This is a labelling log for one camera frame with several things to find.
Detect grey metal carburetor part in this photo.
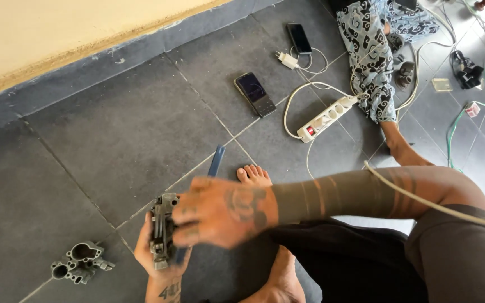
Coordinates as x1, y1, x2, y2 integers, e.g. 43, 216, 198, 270
149, 193, 181, 271

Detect clear small plastic box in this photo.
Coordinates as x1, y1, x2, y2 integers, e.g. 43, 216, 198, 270
431, 78, 453, 93

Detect green cable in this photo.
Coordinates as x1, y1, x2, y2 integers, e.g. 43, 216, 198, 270
446, 58, 485, 173

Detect white charger cable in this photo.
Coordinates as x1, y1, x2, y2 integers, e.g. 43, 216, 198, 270
290, 45, 331, 90

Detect white power strip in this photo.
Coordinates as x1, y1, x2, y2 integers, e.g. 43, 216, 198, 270
296, 95, 359, 144

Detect white charger adapter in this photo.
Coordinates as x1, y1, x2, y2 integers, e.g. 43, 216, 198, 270
275, 51, 299, 70

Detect grey carburetor body casting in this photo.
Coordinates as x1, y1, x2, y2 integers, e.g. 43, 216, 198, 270
51, 241, 116, 285

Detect person's black shorts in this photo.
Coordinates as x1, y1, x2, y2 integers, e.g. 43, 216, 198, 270
266, 218, 429, 303

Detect small dark metal part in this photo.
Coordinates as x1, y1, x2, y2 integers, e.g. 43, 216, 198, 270
386, 33, 405, 53

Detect black phone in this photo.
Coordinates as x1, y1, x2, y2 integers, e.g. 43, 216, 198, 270
286, 23, 313, 55

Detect person's olive shirt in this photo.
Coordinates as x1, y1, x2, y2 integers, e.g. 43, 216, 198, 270
404, 204, 485, 303

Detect white power strip cable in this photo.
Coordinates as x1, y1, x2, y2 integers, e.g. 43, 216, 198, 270
283, 81, 353, 181

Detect black clamp device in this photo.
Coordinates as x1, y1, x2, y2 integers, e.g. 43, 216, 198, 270
450, 50, 485, 90

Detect person's left hand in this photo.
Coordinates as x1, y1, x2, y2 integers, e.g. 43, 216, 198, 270
134, 212, 193, 281

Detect blue handled tool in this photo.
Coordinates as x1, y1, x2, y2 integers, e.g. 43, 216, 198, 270
174, 145, 226, 266

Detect phone in grey case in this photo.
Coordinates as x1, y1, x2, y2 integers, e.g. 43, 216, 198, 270
233, 72, 277, 118

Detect person's right hand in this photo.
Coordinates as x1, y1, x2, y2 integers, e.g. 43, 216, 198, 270
172, 177, 280, 249

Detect round dark metal part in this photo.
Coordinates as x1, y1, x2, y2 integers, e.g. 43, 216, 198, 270
395, 61, 416, 90

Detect person's bare foot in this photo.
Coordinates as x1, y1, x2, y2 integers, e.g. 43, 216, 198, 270
239, 245, 306, 303
237, 164, 273, 188

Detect cream cable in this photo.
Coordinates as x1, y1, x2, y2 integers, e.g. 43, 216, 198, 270
363, 160, 485, 235

